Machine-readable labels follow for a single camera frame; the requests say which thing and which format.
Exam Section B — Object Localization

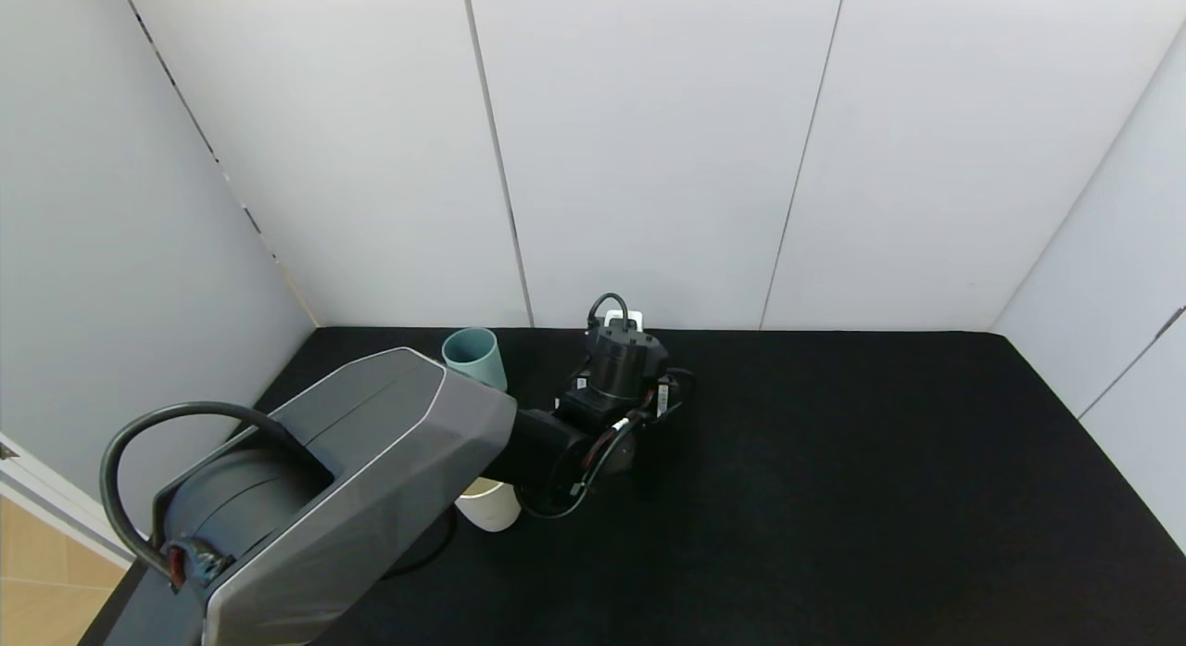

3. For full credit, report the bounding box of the teal green plastic cup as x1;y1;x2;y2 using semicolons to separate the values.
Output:
441;327;509;393

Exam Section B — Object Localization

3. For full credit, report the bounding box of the cream white plastic cup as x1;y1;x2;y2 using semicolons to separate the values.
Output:
453;477;523;534

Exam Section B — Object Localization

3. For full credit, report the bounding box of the black fabric table cover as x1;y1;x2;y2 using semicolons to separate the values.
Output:
79;327;1186;646

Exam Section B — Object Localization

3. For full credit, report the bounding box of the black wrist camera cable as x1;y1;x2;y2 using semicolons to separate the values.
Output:
587;293;697;424

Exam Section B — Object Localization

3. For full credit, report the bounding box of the black red wrist cable bundle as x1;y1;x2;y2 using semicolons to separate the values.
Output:
514;410;654;520

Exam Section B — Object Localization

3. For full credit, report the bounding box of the thick black arm hose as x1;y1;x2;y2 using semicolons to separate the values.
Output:
100;401;307;582

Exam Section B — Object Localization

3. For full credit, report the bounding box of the white panel frame rail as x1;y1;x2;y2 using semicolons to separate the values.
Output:
0;431;140;570

